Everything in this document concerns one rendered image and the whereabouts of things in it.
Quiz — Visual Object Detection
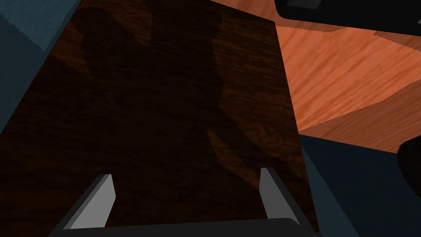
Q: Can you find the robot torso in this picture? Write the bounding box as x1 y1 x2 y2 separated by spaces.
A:
274 0 421 37

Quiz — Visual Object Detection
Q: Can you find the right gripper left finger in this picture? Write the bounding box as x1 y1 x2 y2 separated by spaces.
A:
56 174 116 231

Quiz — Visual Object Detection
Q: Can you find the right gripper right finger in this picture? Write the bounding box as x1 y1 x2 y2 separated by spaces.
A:
259 167 309 226

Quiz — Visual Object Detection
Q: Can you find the dark brown wooden door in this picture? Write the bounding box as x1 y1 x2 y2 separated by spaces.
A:
0 0 320 237

